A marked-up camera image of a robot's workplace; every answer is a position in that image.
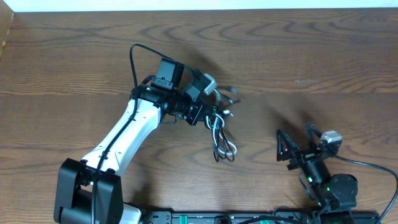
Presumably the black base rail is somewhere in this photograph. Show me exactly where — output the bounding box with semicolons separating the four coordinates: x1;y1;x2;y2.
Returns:
138;210;379;224

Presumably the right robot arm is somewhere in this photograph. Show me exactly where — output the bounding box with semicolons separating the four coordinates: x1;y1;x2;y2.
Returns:
276;123;358;223

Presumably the thick black USB cable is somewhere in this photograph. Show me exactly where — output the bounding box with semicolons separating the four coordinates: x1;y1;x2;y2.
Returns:
211;85;240;162

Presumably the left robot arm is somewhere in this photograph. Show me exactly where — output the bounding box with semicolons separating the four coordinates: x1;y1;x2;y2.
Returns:
53;58;217;223

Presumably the white USB cable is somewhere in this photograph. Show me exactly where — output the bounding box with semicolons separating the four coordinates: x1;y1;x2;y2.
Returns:
205;108;238;157

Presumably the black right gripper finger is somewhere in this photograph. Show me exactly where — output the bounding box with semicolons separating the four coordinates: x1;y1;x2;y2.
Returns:
305;123;321;149
276;129;300;161

